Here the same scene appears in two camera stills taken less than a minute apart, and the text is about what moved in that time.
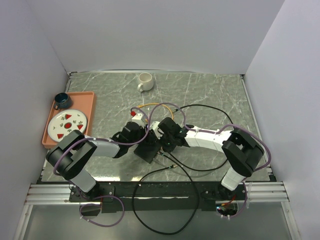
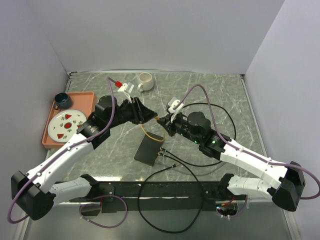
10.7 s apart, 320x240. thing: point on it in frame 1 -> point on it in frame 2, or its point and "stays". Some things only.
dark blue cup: (62, 101) stays
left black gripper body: (148, 141) -> (129, 113)
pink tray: (83, 102) stays
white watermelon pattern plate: (65, 121) stays
